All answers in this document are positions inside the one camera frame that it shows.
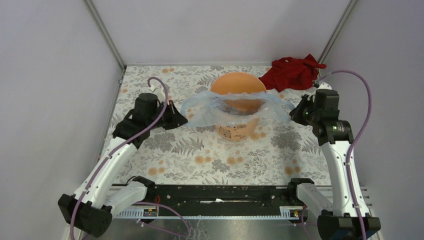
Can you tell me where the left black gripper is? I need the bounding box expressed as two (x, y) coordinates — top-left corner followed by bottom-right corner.
(147, 99), (188, 130)

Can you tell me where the light blue trash bag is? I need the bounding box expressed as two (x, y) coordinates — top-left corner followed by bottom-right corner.
(180, 90), (295, 128)

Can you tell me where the orange plastic trash bin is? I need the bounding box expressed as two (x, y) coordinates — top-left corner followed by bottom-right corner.
(210, 72), (267, 142)

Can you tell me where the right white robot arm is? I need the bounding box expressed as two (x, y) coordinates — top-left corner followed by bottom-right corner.
(286, 89), (381, 240)

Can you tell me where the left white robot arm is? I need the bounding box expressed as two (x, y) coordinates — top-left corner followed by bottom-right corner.
(58, 93), (188, 238)

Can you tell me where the red crumpled cloth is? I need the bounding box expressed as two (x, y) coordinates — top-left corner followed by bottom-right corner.
(259, 54), (327, 92)

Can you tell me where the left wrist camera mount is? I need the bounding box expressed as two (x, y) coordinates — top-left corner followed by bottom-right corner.
(149, 84), (169, 103)

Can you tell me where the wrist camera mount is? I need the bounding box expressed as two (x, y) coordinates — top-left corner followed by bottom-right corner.
(313, 80), (333, 90)
(149, 84), (169, 103)

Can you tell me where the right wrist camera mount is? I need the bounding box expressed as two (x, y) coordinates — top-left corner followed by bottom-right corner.
(313, 80), (333, 90)

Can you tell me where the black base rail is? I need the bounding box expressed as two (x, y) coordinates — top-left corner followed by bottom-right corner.
(128, 178), (313, 214)

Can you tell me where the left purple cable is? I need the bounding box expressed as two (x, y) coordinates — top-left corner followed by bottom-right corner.
(68, 76), (192, 240)

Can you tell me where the white slotted cable duct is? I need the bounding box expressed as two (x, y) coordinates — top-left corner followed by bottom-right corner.
(114, 205), (303, 221)

